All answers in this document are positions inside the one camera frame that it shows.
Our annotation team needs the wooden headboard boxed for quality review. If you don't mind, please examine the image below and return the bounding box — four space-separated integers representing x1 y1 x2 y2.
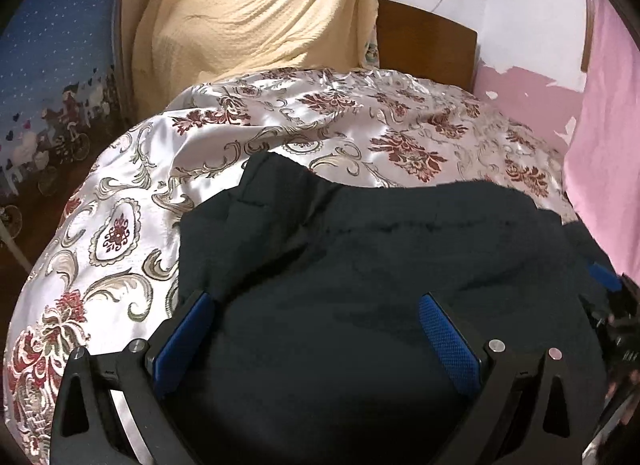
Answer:
374 0 479 94

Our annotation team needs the beige cloth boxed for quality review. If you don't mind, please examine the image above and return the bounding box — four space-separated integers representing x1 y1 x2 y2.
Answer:
130 0 392 122

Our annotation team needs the printed pillow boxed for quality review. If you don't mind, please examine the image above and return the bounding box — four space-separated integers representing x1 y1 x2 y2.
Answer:
362 37 382 68

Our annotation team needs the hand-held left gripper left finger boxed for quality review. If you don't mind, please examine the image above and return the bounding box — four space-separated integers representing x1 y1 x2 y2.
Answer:
50 290 216 465

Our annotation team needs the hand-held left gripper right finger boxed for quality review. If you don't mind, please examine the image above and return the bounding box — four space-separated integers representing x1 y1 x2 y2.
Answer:
417 292 609 465

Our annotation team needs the pink curtain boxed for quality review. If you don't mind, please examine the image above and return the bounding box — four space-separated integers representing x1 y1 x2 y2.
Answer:
562 0 640 280

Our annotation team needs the black garment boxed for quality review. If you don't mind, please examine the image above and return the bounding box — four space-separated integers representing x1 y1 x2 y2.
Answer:
177 151 627 465

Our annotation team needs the wooden door frame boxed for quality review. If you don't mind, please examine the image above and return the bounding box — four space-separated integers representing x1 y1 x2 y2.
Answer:
581 0 600 74

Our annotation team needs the blue printed cloth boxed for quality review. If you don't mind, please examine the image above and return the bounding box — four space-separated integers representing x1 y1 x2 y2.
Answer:
0 0 132 247

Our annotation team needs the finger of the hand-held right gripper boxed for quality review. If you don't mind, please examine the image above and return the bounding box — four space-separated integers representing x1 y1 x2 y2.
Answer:
587 261 626 297

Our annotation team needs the floral satin bedspread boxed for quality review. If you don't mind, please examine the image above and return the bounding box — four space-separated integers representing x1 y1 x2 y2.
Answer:
2 66 582 465

